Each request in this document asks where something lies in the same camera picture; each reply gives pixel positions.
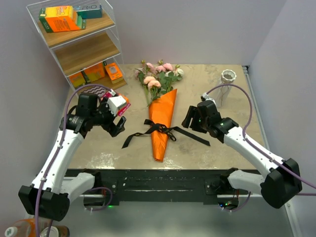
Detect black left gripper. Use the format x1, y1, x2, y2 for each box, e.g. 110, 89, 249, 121
90, 97, 126, 136

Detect orange wrapping paper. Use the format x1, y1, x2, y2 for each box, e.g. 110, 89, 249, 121
149, 89, 177, 162

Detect black printed ribbon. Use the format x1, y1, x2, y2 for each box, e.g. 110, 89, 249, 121
121, 118, 211, 149

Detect pink flower bunch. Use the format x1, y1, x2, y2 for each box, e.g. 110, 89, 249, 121
135, 60, 180, 106

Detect white rose stem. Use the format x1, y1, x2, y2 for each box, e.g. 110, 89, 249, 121
165, 64, 184, 80

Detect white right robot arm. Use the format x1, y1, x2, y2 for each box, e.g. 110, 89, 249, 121
182, 100, 302, 209

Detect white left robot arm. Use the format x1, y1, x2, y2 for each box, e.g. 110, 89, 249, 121
18, 91, 127, 221

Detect white ceramic vase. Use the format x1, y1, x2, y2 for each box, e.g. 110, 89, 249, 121
209, 70, 237, 108

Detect orange pink sponge box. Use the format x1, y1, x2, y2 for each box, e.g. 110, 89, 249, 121
101, 89, 130, 117

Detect purple wavy striped mat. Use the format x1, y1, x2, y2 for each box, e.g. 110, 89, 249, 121
78, 84, 107, 97

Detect orange box bottom shelf right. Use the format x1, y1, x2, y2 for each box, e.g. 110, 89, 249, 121
105, 63, 123, 84

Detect orange box shelf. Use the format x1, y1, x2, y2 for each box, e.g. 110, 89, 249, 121
69, 72, 86, 89
105, 63, 123, 84

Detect orange green box bottom middle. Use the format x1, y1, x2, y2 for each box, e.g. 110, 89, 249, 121
82, 62, 105, 83

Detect orange box bottom shelf left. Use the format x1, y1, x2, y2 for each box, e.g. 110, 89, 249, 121
69, 72, 86, 89

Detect green box on shelf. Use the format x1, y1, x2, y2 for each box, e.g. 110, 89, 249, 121
76, 15, 86, 30

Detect metal tin can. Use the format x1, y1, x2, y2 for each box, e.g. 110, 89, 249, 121
40, 226, 70, 237

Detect teal box on shelf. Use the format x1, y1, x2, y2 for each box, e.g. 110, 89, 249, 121
73, 3, 103, 19

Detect orange sponge box on shelf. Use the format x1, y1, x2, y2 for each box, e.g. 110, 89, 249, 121
39, 5, 80, 33

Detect orange juice bottle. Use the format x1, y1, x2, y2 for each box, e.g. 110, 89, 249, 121
4, 217, 51, 237

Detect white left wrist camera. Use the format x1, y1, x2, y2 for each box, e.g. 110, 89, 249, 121
107, 95, 126, 116

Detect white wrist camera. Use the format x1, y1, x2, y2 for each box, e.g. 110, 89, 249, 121
199, 92, 216, 107
107, 95, 126, 116

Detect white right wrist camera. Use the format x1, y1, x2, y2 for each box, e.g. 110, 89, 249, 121
199, 92, 216, 107

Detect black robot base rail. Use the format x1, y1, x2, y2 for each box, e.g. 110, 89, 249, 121
64, 168, 262, 208

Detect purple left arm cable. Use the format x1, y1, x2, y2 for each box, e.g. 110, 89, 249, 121
34, 83, 117, 237

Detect white wire wooden shelf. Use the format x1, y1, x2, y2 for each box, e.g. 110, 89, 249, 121
27, 0, 126, 89

